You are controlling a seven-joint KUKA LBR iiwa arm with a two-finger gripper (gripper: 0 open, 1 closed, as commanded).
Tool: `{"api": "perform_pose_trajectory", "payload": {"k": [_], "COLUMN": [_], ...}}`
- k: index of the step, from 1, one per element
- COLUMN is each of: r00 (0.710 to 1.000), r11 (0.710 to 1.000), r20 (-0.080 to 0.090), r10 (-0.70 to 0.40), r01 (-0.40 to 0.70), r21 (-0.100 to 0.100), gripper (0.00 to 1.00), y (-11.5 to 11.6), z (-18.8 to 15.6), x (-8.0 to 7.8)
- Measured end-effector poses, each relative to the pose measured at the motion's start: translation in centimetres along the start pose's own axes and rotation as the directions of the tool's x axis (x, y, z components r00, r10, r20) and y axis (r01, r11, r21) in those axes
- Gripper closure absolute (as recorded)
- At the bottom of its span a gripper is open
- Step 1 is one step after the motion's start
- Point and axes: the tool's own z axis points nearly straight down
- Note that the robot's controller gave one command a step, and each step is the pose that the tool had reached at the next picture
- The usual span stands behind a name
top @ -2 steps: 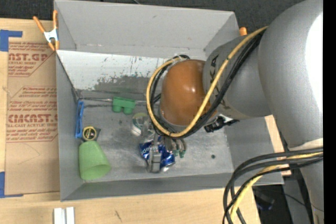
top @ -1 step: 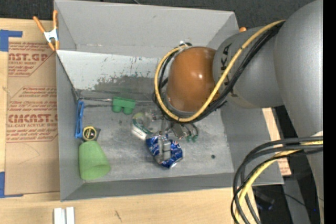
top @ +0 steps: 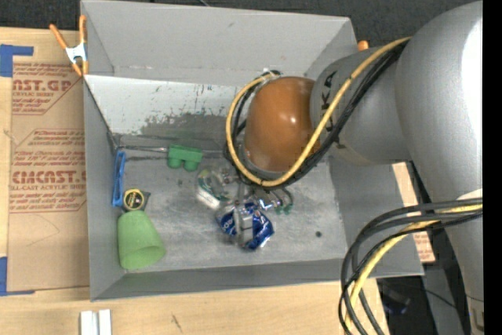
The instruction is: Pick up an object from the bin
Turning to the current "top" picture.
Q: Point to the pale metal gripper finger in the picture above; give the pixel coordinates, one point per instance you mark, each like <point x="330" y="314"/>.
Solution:
<point x="237" y="215"/>
<point x="247" y="225"/>

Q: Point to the blue foil packet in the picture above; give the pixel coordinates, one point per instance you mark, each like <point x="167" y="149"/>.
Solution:
<point x="263" y="231"/>

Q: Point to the clear plastic bottle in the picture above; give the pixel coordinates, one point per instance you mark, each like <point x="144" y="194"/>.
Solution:
<point x="209" y="184"/>

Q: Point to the green toy building block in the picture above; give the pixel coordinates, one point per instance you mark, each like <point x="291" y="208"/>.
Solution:
<point x="183" y="156"/>

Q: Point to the light green plastic cup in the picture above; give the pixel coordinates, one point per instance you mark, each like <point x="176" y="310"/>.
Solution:
<point x="137" y="241"/>

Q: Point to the black and yellow tape measure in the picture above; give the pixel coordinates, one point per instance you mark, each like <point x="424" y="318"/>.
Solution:
<point x="134" y="200"/>

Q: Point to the grey metal bin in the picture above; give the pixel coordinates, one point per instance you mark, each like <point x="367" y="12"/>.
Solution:
<point x="188" y="43"/>

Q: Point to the brown cardboard board red print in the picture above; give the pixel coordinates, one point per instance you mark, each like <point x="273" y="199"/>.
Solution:
<point x="43" y="231"/>

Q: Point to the blue plastic frame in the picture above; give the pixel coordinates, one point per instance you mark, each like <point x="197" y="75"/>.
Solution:
<point x="118" y="184"/>

